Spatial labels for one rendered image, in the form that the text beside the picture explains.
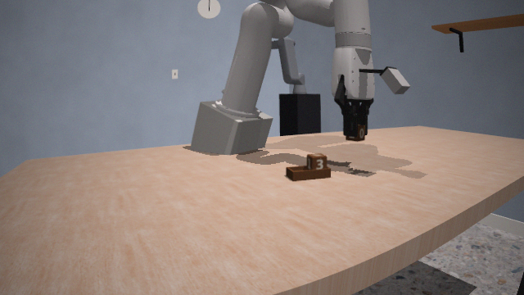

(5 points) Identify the brown cube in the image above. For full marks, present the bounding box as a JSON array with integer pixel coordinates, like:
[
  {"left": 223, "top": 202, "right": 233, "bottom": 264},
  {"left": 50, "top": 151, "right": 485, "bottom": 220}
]
[
  {"left": 307, "top": 153, "right": 327, "bottom": 170},
  {"left": 346, "top": 125, "right": 365, "bottom": 142}
]

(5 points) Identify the brown wooden tray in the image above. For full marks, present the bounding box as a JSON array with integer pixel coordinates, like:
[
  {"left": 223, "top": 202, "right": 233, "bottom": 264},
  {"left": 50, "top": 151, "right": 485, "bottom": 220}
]
[{"left": 286, "top": 166, "right": 331, "bottom": 181}]

